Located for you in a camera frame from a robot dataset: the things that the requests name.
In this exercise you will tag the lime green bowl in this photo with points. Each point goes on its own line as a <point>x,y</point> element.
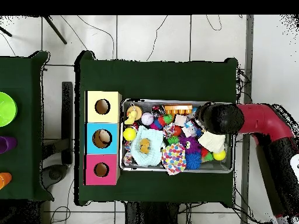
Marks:
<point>7,109</point>

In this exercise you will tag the silver mesh bin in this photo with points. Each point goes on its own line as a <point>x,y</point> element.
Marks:
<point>210,166</point>

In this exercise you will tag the black panel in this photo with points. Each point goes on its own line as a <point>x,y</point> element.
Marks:
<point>67,105</point>

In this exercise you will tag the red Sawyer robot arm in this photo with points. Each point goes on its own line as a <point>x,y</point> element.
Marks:
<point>264,119</point>

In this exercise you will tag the mint green cloth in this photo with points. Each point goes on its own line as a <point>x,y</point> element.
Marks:
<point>149,158</point>

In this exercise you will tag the dark green tablecloth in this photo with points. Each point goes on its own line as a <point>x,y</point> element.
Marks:
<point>23,70</point>
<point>151,79</point>

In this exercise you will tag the purple cup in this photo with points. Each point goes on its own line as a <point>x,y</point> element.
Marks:
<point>8,144</point>

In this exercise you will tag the blue spiky ball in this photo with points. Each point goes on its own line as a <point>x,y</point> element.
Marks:
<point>193,161</point>

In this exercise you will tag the white toy baseball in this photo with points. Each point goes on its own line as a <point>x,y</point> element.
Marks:
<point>147,119</point>

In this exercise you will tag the orange cup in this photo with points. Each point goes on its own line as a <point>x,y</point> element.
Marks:
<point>4,180</point>

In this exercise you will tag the yellow tennis ball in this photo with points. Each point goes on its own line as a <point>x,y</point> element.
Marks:
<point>129,134</point>

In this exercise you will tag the black tripod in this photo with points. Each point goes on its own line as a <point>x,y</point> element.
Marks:
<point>56,30</point>

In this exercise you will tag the polka dot cloth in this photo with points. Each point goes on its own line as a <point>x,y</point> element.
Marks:
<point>174,158</point>

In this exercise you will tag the orange building brick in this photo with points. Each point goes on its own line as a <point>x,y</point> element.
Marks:
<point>177,109</point>

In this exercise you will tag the brown plush toy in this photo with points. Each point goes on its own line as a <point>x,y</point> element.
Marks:
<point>144,145</point>

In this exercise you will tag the cream knitted cloth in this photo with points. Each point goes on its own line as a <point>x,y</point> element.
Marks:
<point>212,142</point>

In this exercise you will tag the wooden three-hole box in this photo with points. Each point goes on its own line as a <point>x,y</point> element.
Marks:
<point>91,116</point>

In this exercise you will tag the yellow plush duck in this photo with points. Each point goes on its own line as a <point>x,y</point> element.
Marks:
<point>132,116</point>

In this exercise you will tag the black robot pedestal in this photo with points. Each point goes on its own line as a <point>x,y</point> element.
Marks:
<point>149,214</point>

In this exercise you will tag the purple spiky monster toy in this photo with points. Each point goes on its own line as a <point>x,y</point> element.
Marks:
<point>184,141</point>

